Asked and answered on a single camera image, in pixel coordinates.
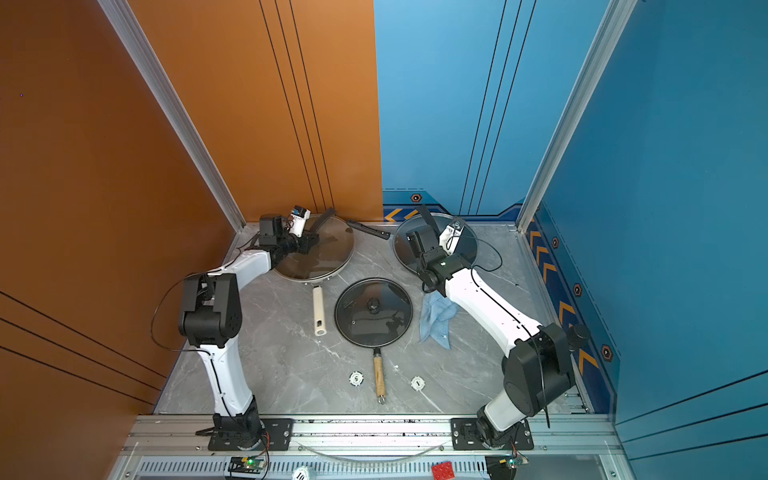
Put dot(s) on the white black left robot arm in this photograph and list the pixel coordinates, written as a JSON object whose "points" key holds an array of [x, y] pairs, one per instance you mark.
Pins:
{"points": [[211, 319]]}

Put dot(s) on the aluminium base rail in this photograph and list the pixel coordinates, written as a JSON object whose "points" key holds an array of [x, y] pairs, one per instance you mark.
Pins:
{"points": [[378, 436]]}

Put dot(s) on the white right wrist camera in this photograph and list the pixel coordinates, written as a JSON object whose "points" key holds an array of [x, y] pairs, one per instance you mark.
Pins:
{"points": [[449, 238]]}

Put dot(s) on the black wok with handle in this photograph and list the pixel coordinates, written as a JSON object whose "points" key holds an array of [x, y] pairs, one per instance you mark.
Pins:
{"points": [[384, 231]]}

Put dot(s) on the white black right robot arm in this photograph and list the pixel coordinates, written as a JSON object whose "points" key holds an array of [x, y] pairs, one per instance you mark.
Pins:
{"points": [[537, 366]]}

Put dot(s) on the green circuit board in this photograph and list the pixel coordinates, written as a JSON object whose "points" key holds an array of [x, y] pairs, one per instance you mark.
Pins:
{"points": [[250, 467]]}

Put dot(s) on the white round marker left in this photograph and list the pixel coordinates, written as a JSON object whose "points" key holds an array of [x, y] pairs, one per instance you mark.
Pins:
{"points": [[356, 378]]}

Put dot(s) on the light blue cloth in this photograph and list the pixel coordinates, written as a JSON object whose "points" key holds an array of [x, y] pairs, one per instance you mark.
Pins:
{"points": [[436, 314]]}

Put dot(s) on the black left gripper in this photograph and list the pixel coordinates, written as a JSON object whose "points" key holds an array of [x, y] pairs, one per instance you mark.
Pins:
{"points": [[306, 243]]}

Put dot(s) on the glass lid with black knob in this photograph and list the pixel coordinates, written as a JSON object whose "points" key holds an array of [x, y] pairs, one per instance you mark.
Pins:
{"points": [[373, 312]]}

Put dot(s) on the glass lid on black wok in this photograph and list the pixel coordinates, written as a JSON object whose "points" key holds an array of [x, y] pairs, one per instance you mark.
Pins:
{"points": [[426, 214]]}

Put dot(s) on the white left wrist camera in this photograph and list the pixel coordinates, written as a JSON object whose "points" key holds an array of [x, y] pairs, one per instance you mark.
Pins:
{"points": [[298, 218]]}

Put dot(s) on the white round marker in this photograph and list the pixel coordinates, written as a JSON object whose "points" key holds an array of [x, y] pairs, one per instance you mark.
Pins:
{"points": [[417, 383], [356, 378]]}

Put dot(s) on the aluminium corner post right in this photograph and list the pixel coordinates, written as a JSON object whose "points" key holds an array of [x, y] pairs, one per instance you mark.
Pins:
{"points": [[609, 32]]}

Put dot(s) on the red block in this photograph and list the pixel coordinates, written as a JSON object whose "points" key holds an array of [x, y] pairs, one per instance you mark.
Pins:
{"points": [[443, 471]]}

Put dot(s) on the aluminium corner post left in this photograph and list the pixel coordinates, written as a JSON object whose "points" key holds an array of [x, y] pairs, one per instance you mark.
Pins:
{"points": [[129, 31]]}

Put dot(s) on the aluminium corner post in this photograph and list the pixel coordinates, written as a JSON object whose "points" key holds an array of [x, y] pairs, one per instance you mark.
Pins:
{"points": [[129, 31], [609, 32]]}

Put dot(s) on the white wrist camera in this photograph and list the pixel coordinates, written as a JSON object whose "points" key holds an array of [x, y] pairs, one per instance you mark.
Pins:
{"points": [[298, 218], [449, 238]]}

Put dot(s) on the white round marker right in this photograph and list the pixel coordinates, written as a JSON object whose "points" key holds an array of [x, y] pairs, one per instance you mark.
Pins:
{"points": [[417, 383]]}

